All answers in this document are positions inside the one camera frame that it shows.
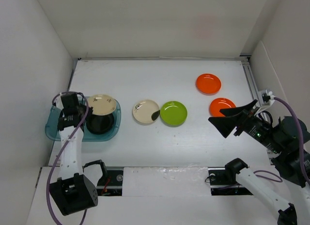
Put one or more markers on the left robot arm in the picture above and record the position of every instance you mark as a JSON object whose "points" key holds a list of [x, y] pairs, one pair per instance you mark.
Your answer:
{"points": [[72, 191]]}

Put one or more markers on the orange plate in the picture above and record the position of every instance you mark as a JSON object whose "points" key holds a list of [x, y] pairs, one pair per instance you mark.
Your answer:
{"points": [[218, 104], [208, 83]]}

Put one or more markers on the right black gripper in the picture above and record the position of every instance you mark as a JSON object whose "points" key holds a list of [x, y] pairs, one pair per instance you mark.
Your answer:
{"points": [[240, 114]]}

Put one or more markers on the orange plate lower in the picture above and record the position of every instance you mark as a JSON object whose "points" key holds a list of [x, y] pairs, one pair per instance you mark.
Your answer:
{"points": [[218, 104]]}

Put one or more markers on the teal plastic bin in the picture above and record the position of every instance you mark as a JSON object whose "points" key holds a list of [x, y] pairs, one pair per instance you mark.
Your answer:
{"points": [[52, 132]]}

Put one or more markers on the green plate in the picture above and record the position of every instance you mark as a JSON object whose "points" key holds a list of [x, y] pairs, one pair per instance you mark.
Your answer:
{"points": [[173, 113]]}

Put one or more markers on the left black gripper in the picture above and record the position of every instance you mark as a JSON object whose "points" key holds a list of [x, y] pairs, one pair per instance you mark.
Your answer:
{"points": [[89, 110]]}

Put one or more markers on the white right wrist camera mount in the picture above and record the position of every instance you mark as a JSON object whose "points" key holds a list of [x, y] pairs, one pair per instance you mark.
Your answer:
{"points": [[265, 99]]}

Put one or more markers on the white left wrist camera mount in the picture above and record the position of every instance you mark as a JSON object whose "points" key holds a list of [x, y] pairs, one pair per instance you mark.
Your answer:
{"points": [[58, 103]]}

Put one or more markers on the orange plate upper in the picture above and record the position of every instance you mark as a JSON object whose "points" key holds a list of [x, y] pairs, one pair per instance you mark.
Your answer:
{"points": [[208, 83]]}

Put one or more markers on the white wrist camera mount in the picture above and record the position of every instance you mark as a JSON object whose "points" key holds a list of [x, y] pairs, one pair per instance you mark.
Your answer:
{"points": [[265, 99], [58, 103]]}

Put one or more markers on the beige plate with black patch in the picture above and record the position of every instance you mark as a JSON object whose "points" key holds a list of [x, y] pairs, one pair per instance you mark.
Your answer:
{"points": [[145, 112]]}

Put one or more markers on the beige plate with flowers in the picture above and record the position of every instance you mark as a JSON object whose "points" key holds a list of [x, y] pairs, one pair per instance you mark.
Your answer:
{"points": [[102, 104]]}

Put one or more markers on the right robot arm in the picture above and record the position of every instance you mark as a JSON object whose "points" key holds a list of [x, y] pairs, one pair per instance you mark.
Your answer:
{"points": [[285, 191]]}

